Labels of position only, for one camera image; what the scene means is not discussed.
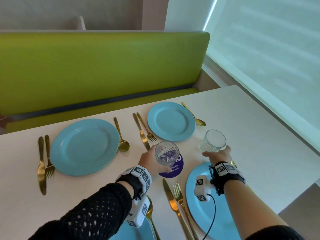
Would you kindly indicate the person's left hand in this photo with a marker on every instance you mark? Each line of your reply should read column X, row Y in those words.
column 150, row 162

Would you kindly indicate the person's right hand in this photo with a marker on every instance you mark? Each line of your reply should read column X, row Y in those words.
column 221, row 156

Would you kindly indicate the clear drinking glass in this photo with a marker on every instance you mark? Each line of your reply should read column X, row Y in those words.
column 167, row 152
column 212, row 141

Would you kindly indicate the gold knife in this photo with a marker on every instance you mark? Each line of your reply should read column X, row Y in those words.
column 143, row 139

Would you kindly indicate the pile of gold cutlery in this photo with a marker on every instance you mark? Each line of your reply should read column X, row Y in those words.
column 41, row 172
column 168, row 192

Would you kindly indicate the light blue plate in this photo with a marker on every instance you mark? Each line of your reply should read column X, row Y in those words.
column 207, row 214
column 130, row 232
column 171, row 121
column 85, row 147

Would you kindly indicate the person's right forearm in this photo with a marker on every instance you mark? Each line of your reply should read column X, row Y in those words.
column 247, row 209

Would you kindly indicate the person's left forearm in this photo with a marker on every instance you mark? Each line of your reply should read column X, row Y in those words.
column 87, row 214

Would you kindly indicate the black right wristband with markers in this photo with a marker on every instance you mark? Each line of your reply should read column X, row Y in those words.
column 227, row 177

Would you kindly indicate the black wristband with markers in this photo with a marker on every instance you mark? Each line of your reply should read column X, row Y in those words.
column 227, row 177
column 135, row 182

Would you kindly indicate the black left wristband with markers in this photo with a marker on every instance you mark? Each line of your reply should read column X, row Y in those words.
column 135, row 182

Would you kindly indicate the round purple sticker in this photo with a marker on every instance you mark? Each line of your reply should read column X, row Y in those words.
column 175, row 169

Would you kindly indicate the green padded bench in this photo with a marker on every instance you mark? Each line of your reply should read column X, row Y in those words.
column 100, row 72

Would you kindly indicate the white window blind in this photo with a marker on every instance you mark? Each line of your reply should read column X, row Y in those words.
column 270, row 59

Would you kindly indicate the white chair back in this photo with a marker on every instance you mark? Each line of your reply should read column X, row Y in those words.
column 81, row 23

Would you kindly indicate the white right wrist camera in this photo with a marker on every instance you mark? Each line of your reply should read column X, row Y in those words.
column 202, row 187

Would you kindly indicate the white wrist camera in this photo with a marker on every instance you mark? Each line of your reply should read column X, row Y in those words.
column 202, row 187
column 138, row 212

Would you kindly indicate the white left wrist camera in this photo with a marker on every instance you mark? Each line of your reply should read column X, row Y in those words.
column 138, row 212

